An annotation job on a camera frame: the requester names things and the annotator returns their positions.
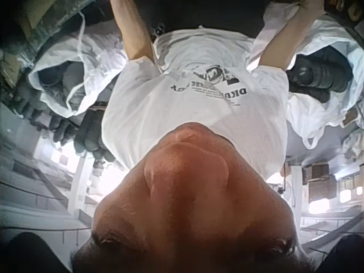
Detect heap of dark round parts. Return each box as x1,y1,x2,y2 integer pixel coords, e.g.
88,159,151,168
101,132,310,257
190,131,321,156
16,85,117,163

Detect person's legs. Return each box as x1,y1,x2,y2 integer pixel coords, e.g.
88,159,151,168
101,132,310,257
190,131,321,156
143,0,271,38

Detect white plastic bag of dark parts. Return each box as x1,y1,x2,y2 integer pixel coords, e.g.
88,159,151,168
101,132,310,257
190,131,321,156
17,11,129,118
250,5,364,150

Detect brown cartons on shelf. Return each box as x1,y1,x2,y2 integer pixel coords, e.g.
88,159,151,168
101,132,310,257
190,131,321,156
301,162,338,203

